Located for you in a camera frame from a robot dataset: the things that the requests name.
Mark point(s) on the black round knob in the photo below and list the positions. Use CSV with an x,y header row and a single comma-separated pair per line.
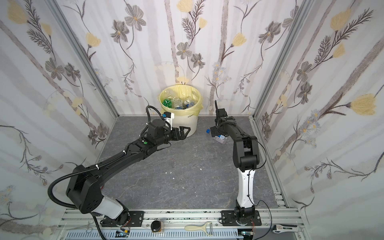
x,y
156,226

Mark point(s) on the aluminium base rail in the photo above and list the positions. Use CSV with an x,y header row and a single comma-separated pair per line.
x,y
175,220

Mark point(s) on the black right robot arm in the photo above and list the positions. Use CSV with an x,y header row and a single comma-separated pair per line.
x,y
246,158

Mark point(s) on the adjustable wrench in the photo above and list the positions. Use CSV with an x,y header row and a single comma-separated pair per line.
x,y
279,229

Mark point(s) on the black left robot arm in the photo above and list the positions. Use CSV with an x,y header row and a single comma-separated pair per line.
x,y
85,183

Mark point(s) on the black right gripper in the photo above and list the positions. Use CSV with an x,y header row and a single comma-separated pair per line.
x,y
221,120

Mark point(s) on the small blue label bottle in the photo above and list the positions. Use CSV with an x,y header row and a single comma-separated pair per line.
x,y
219,138

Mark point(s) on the clear bottle blue label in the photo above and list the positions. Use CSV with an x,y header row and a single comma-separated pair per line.
x,y
182,104

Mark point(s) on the green soda bottle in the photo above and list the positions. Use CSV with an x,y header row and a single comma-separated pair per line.
x,y
167,103

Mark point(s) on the beige vegetable peeler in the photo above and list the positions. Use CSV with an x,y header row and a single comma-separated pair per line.
x,y
207,228

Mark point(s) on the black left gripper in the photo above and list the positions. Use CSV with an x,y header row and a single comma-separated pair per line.
x,y
174,134

